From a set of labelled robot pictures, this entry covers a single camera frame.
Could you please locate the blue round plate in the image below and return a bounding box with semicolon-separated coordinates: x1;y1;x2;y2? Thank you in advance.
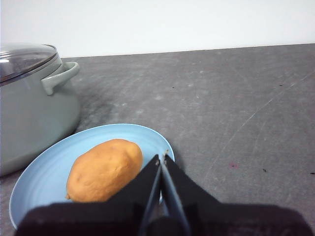
9;123;176;231

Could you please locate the pale green electric steamer pot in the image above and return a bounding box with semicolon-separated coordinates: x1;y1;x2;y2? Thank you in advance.
0;53;82;177

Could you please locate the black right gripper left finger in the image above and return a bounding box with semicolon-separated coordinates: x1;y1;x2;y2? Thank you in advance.
14;154;163;236

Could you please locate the brown potato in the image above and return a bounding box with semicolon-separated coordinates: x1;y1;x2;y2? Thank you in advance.
65;138;144;203

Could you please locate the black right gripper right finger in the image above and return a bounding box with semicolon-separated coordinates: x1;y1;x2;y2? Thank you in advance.
159;153;312;236

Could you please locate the glass lid with green knob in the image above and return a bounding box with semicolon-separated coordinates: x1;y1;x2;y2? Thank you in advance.
0;43;60;84

